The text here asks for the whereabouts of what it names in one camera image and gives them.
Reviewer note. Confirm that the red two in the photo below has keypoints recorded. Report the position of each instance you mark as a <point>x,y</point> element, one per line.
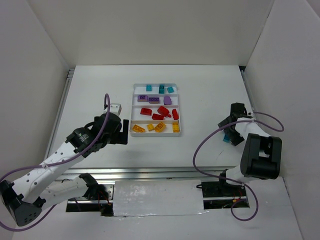
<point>175,114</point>

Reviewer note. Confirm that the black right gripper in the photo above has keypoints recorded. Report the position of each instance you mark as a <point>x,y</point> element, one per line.
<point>231,129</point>

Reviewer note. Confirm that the yellow sloped lego brick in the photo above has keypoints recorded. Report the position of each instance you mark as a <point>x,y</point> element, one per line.
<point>138,129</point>

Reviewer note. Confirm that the small teal lego brick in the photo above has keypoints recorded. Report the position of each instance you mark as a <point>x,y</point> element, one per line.
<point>148,88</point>

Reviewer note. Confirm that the yellow rounded lego brick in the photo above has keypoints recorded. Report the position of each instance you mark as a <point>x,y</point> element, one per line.
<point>160,127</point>

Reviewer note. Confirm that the teal rounded lego brick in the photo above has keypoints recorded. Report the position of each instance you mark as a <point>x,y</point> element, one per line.
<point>161,89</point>

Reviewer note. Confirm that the red curved lego brick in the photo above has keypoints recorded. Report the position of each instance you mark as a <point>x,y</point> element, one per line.
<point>157,117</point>

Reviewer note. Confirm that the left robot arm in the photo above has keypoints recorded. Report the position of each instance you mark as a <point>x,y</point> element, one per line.
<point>26,197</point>

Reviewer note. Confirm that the small yellow lego cube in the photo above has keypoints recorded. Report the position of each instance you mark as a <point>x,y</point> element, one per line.
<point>150,127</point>

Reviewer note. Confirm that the teal lego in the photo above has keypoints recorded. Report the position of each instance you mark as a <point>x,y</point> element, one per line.
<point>170,90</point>

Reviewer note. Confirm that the silver foil cover plate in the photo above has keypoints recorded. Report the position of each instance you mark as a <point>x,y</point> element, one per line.
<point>157,198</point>

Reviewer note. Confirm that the purple flower lego brick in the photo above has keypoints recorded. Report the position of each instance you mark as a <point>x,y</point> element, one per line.
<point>167,100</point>

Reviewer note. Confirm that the white divided sorting tray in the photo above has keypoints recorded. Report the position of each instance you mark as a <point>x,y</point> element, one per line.
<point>144,120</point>

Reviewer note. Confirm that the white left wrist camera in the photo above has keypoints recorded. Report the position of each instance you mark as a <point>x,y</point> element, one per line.
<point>115,108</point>

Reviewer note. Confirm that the yellow lego plate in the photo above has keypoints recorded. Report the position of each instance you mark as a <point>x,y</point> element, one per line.
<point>175,127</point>

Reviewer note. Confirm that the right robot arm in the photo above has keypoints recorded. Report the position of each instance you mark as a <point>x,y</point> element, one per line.
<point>261,157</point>

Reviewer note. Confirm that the purple sloped lego brick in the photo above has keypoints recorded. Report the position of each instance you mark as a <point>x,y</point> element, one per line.
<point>153,100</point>

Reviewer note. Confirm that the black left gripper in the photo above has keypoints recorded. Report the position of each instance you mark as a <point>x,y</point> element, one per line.
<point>124,131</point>

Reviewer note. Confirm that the red cloud lego brick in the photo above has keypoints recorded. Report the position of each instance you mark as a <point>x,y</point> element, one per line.
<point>163,111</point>

